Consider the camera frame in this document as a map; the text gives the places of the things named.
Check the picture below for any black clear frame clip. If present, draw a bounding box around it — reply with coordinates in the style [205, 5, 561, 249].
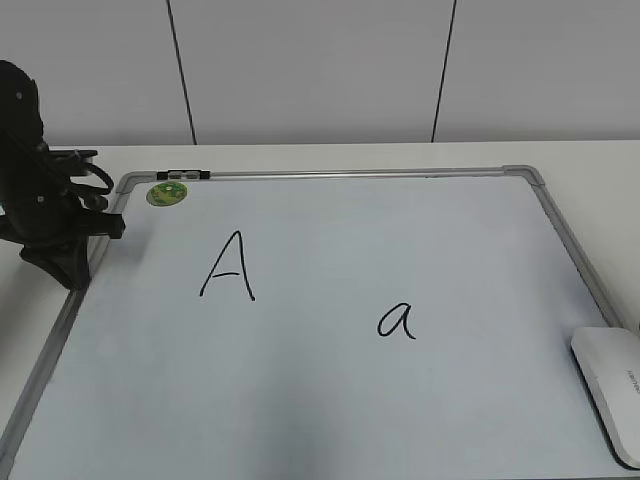
[156, 170, 211, 181]

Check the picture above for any white board with grey frame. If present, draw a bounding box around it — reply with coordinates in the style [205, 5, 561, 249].
[1, 166, 639, 479]

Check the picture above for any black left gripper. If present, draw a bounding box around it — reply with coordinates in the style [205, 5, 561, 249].
[1, 191, 124, 290]

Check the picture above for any white board eraser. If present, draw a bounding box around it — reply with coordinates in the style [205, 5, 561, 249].
[571, 327, 639, 469]

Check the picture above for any round green magnet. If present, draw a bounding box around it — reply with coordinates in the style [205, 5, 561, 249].
[146, 181, 188, 207]

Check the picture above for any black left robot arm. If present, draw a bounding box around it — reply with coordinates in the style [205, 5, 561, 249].
[1, 60, 125, 290]

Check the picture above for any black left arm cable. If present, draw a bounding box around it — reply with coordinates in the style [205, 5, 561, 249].
[34, 147, 115, 211]

